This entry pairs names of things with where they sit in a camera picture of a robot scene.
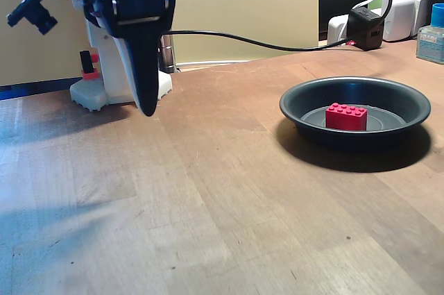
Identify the red lego block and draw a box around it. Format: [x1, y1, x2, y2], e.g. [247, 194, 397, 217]
[325, 101, 369, 132]

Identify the red and black clamp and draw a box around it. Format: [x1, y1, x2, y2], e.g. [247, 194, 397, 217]
[78, 50, 101, 81]

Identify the dark blue strip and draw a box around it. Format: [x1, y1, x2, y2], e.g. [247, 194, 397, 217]
[0, 78, 83, 100]

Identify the white power strip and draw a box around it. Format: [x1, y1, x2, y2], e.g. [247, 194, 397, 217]
[327, 13, 352, 46]

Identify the black cube power adapter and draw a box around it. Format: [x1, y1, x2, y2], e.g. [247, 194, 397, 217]
[348, 6, 385, 51]

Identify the black round metal pan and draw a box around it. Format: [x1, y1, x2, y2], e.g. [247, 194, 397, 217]
[279, 76, 432, 152]

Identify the white power adapter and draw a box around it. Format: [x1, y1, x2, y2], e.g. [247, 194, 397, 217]
[381, 0, 433, 42]

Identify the bottle with blue cap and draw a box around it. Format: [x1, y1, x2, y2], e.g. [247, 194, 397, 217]
[415, 3, 444, 65]

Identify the long black cable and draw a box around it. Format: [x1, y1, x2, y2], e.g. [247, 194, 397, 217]
[162, 29, 352, 52]

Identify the black gripper camera with mount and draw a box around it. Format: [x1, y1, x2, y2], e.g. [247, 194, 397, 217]
[6, 0, 92, 36]

